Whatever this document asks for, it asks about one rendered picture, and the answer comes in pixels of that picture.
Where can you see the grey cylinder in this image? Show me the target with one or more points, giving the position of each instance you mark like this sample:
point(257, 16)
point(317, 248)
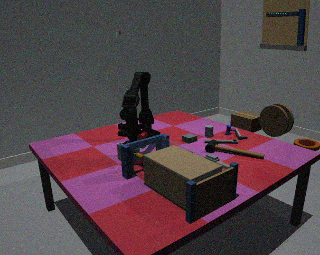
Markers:
point(209, 131)

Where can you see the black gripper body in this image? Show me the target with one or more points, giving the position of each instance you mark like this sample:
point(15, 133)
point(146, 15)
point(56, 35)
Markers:
point(133, 126)

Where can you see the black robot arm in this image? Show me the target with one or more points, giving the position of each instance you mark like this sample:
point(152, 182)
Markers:
point(131, 100)

